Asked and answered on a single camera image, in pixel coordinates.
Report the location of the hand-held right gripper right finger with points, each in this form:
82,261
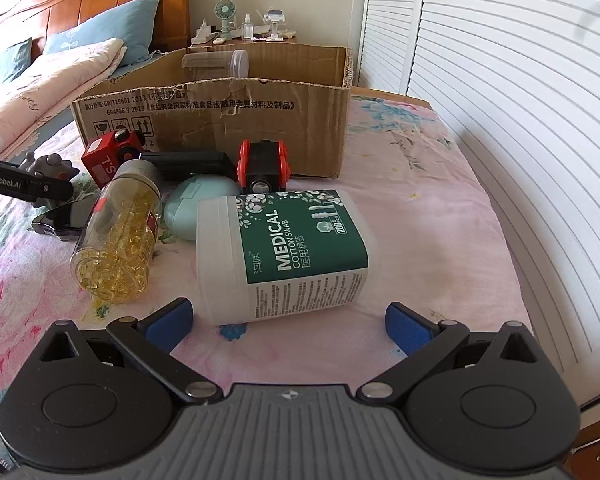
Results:
405,325

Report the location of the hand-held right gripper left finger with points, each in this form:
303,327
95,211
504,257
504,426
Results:
172,317

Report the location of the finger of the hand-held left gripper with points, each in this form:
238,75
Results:
50,189

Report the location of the grey elephant toy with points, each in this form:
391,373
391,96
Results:
55,167

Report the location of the dark clear plastic case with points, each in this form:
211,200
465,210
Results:
62,220

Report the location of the red toy truck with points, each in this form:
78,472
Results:
102,157

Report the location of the clear yellow capsule bottle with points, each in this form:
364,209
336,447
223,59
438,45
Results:
115,255

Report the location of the teal oval case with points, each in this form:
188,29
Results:
185,210

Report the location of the green white tissue pack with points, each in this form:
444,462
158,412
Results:
280,260

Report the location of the red and black wheeled toy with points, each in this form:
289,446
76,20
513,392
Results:
265,165

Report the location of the brown cardboard box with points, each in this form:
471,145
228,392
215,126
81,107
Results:
280,130

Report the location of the pink folded quilt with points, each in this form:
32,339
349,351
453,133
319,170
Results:
45,90

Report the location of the blue pillow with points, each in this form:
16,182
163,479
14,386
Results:
105,25
5,65

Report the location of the pink floral bedsheet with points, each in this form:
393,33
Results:
430,210

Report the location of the clear plastic cup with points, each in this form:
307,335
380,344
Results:
215,62

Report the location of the wide white louvered door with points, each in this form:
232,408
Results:
520,110

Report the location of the small green desk fan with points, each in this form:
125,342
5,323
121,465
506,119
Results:
225,10

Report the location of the clear spray bottle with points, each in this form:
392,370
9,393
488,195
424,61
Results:
247,27

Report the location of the white stand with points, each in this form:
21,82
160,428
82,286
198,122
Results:
272,17

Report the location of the wooden nightstand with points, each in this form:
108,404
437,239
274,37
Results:
292,35

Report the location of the narrow white louvered door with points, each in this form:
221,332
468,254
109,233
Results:
395,20

